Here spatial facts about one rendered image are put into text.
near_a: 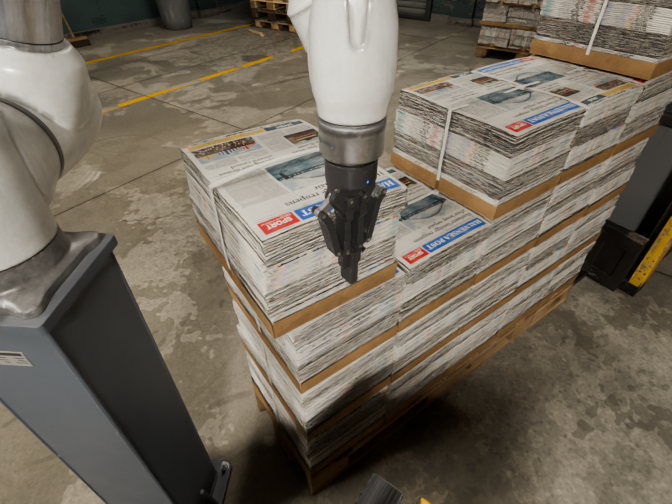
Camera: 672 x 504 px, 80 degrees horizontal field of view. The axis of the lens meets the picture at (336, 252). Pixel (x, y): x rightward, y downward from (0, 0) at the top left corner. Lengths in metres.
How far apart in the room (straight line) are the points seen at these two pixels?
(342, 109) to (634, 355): 1.84
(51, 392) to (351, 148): 0.63
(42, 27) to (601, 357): 2.03
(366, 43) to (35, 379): 0.70
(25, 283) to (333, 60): 0.51
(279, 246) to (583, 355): 1.62
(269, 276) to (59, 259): 0.31
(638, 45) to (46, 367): 1.56
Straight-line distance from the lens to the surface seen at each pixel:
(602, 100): 1.28
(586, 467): 1.74
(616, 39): 1.51
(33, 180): 0.69
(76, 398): 0.84
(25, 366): 0.80
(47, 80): 0.75
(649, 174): 2.29
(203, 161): 0.81
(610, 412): 1.90
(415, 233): 0.99
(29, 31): 0.75
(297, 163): 0.78
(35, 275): 0.70
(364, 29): 0.48
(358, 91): 0.48
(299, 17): 0.63
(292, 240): 0.61
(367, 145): 0.52
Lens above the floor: 1.42
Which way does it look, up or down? 40 degrees down
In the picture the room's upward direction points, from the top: straight up
